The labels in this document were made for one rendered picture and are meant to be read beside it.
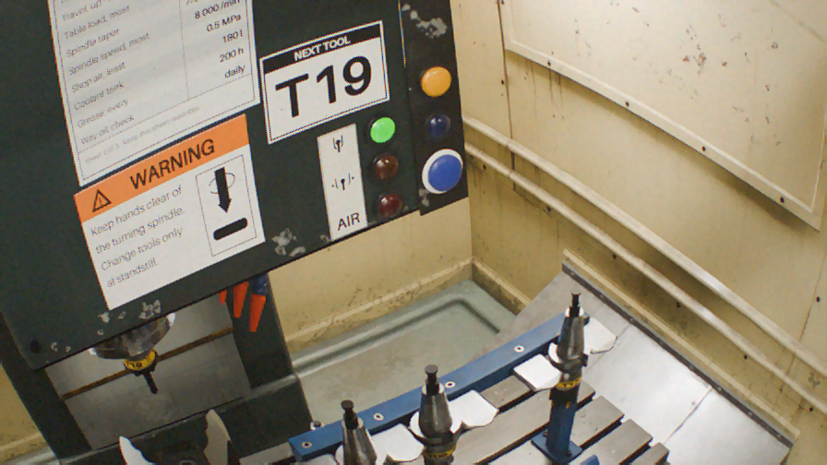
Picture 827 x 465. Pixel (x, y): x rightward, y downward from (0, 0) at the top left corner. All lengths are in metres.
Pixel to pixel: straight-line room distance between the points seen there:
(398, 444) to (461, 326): 1.19
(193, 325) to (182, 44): 0.95
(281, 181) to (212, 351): 0.91
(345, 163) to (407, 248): 1.49
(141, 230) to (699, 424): 1.24
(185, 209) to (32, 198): 0.15
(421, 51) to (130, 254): 0.27
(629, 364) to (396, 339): 0.74
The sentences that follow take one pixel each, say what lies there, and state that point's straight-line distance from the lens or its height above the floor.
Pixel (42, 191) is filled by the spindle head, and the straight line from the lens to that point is 0.53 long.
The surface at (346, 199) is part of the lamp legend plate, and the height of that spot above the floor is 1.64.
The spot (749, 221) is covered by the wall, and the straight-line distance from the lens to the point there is 1.34.
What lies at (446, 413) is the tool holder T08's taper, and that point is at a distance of 0.98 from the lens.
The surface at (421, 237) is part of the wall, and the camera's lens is 2.10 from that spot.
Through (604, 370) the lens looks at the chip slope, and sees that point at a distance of 1.68.
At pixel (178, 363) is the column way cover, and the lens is 1.46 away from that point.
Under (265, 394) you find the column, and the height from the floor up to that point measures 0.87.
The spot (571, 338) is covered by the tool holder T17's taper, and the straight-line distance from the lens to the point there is 1.06.
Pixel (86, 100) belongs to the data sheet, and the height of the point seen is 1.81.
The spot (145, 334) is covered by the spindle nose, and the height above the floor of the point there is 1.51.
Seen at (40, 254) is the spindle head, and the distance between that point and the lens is 0.55.
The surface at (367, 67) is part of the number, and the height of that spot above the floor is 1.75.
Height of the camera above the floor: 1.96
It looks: 33 degrees down
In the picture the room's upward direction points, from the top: 6 degrees counter-clockwise
